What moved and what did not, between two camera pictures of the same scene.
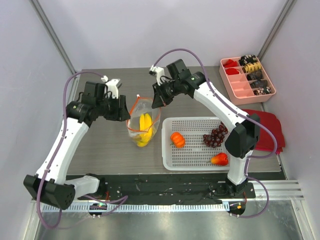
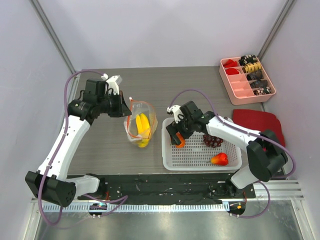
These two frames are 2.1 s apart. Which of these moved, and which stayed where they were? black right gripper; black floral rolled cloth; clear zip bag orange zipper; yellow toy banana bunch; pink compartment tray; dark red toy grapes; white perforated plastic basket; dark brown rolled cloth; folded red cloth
Moved: clear zip bag orange zipper; black right gripper; yellow toy banana bunch
Stayed: white perforated plastic basket; pink compartment tray; black floral rolled cloth; folded red cloth; dark red toy grapes; dark brown rolled cloth
